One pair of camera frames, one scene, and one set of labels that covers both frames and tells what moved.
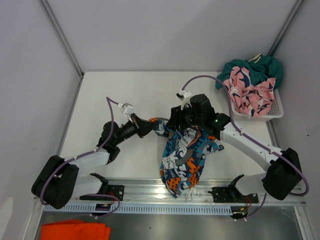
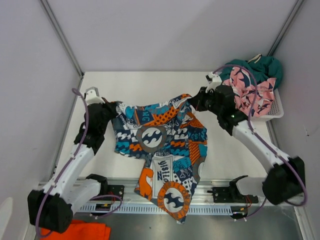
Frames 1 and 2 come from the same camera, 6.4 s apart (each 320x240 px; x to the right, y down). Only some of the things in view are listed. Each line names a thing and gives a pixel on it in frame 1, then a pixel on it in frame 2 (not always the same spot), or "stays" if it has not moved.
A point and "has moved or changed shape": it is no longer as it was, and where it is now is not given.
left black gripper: x=143 y=127 → x=111 y=106
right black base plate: x=223 y=195 stays
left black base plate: x=118 y=191 stays
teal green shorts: x=260 y=68 stays
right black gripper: x=176 y=117 → x=197 y=100
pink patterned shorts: x=252 y=100 stays
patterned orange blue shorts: x=184 y=154 has moved or changed shape
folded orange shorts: x=75 y=230 stays
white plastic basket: x=276 y=111 stays
